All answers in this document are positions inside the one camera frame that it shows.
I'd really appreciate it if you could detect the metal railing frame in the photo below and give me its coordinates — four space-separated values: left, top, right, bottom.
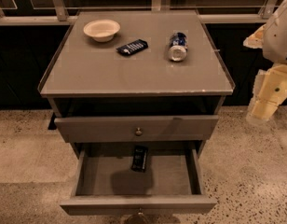
0 0 283 25

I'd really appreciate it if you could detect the white paper bowl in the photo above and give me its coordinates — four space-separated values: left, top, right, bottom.
83 20 120 42

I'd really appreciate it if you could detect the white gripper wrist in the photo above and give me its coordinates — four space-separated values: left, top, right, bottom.
243 25 287 124

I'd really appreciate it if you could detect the brass upper drawer knob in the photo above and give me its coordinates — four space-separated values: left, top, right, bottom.
135 127 143 136

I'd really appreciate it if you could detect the black rxbar chocolate bar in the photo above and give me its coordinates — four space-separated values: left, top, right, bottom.
131 146 148 172

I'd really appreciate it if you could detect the blue white soda can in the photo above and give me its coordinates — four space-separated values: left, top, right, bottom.
168 32 187 62

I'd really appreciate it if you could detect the blue snack bar wrapper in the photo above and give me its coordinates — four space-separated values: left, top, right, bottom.
116 39 148 56

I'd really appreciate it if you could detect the open grey middle drawer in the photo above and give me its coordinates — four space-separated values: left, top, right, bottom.
61 142 217 216

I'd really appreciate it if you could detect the grey drawer cabinet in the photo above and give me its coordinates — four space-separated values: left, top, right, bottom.
37 9 236 217

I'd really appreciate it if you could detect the closed grey upper drawer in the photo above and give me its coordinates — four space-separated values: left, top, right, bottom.
55 115 218 143

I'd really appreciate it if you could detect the brass middle drawer knob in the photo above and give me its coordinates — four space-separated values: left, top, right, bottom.
126 210 150 224

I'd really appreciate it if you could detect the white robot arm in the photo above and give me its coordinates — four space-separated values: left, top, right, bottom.
243 0 287 125

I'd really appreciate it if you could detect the brass drawer knob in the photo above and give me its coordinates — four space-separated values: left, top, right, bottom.
135 127 143 136
126 210 150 224

